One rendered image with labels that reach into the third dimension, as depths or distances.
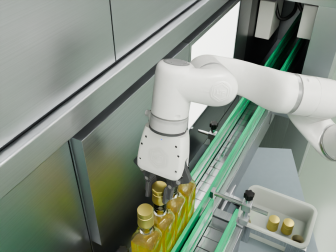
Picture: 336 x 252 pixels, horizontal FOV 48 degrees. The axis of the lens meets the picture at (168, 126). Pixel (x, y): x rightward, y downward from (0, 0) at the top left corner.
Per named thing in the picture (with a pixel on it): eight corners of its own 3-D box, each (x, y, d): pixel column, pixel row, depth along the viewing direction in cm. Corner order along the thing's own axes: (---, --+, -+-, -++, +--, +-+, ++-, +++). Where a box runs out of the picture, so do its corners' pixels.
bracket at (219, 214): (215, 220, 118) (217, 206, 114) (244, 232, 115) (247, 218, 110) (211, 228, 116) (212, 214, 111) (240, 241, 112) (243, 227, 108)
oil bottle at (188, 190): (176, 220, 110) (177, 168, 97) (194, 227, 108) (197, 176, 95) (167, 234, 106) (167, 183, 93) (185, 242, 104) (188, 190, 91)
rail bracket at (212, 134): (199, 144, 137) (201, 114, 129) (216, 150, 135) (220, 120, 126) (194, 150, 135) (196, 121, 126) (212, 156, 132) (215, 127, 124)
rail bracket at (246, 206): (211, 204, 114) (214, 175, 107) (265, 225, 108) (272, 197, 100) (207, 211, 112) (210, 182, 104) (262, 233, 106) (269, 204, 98)
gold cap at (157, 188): (156, 190, 85) (156, 178, 83) (170, 196, 84) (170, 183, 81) (149, 202, 83) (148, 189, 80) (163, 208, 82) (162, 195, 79)
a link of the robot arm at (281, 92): (293, 121, 75) (194, 108, 69) (266, 97, 86) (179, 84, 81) (308, 81, 71) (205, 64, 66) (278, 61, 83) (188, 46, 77)
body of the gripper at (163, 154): (136, 120, 73) (132, 169, 78) (183, 136, 69) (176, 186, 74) (155, 109, 79) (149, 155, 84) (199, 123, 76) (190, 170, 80)
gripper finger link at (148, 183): (138, 167, 80) (135, 192, 83) (151, 172, 79) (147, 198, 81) (145, 161, 82) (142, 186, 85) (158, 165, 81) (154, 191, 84)
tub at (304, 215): (248, 199, 133) (251, 182, 127) (312, 223, 124) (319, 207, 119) (230, 235, 121) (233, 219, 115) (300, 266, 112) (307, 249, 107)
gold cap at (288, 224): (292, 228, 121) (295, 220, 118) (290, 237, 119) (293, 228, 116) (282, 224, 122) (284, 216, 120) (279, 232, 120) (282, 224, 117)
